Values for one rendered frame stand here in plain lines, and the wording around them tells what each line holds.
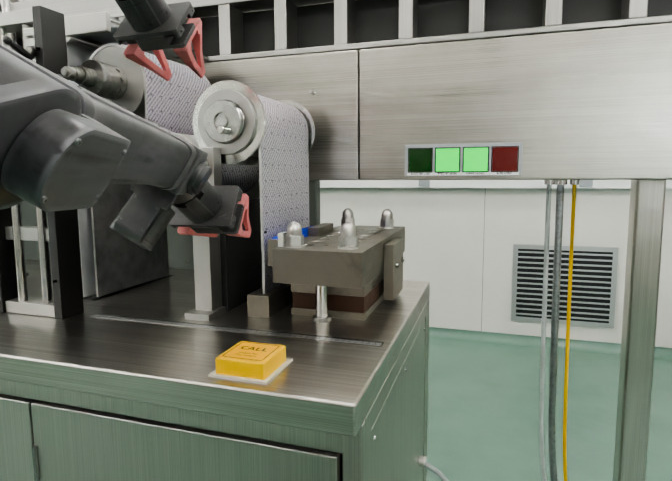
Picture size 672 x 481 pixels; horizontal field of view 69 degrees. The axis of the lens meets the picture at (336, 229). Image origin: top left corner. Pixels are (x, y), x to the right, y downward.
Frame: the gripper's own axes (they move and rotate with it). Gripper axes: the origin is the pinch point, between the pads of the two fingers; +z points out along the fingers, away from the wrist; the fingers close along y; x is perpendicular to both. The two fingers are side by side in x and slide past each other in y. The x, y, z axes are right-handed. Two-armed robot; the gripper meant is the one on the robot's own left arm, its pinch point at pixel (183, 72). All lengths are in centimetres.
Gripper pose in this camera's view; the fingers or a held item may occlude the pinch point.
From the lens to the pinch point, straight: 82.2
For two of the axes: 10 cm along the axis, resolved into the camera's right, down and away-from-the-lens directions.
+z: 2.4, 5.5, 8.0
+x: 1.8, -8.3, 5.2
